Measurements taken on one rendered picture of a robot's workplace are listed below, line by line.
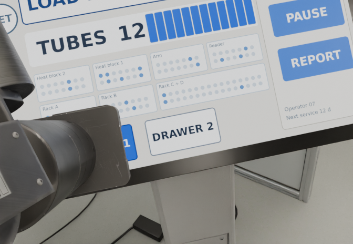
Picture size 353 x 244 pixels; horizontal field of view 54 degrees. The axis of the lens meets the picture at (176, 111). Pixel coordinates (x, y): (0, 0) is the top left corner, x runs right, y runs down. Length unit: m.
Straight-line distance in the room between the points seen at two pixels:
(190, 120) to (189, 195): 0.25
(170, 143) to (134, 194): 1.26
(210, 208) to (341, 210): 1.02
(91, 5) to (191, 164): 0.24
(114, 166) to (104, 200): 1.44
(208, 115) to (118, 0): 0.19
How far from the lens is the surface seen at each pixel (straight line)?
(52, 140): 0.19
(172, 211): 0.69
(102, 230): 1.63
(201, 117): 0.45
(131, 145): 0.44
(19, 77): 0.20
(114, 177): 0.28
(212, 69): 0.45
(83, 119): 0.28
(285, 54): 0.48
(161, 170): 0.45
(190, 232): 0.76
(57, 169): 0.18
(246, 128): 0.46
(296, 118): 0.48
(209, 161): 0.45
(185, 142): 0.44
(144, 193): 1.69
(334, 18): 0.52
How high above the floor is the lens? 1.30
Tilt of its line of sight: 38 degrees down
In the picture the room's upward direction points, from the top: 8 degrees counter-clockwise
